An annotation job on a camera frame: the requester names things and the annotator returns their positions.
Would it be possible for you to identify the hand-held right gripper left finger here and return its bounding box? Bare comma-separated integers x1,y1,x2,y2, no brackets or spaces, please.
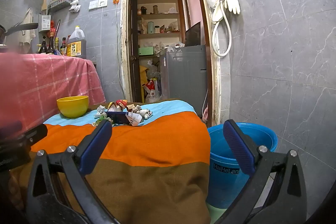
26,120,120,224

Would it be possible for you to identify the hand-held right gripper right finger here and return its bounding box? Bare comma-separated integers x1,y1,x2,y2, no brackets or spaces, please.
218,119,308,224

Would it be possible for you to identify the dark blue snack packet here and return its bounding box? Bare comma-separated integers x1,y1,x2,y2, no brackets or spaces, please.
106,111,130,125

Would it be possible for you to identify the blue plastic bucket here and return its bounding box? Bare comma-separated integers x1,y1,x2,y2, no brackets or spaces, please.
207,122,278,209

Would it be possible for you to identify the pile of wrappers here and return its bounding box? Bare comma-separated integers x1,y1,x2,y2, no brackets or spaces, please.
92,99,153,127

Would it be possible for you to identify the yellow bowl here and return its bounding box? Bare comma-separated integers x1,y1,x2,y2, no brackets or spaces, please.
57,96,89,119

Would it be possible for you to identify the orange blue brown striped cloth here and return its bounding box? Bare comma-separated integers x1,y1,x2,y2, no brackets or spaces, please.
10,99,212,224

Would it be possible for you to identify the pink plaid cloth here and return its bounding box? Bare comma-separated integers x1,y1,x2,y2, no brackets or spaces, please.
0,52,106,130

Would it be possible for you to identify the white and red rice bag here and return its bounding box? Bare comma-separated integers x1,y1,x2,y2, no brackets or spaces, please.
143,80,159,104

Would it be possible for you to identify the yellow bag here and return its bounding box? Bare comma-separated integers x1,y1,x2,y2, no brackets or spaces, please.
140,65,149,88

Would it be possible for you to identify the small spray bottle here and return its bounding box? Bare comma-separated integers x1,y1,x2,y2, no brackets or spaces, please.
38,35,47,54

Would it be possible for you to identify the large brown liquid jug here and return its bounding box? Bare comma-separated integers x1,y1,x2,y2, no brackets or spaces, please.
66,26,87,59

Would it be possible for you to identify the dark brown door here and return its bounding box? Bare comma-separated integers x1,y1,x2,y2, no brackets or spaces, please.
130,0,142,103

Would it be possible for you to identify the black frying pan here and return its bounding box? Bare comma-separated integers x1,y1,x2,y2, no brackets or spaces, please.
0,22,39,42

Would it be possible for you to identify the grey utensil holder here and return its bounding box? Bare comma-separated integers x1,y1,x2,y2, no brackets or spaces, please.
38,14,51,32

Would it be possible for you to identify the black flat monitor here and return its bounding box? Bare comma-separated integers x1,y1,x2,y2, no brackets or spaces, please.
185,21,201,47

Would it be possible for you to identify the cream hanging towel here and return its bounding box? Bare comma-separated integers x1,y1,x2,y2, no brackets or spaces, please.
20,7,36,46

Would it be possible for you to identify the cream rubber glove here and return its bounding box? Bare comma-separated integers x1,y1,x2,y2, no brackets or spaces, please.
213,0,227,22
224,0,240,15

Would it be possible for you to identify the crumpled white plastic bag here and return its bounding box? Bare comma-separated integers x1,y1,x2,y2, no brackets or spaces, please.
69,0,81,13

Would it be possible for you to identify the wooden shelf unit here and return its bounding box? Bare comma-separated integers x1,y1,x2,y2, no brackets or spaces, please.
137,0,185,41

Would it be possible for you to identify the white power cable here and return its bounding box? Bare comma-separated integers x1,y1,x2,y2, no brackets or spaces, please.
115,3,124,93

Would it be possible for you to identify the white hose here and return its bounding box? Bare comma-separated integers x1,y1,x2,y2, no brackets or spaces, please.
212,7,232,57

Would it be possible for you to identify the worn door frame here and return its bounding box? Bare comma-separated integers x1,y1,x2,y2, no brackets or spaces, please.
120,0,221,127

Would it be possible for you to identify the grey wall rack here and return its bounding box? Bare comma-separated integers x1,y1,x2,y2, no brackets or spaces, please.
48,0,73,12

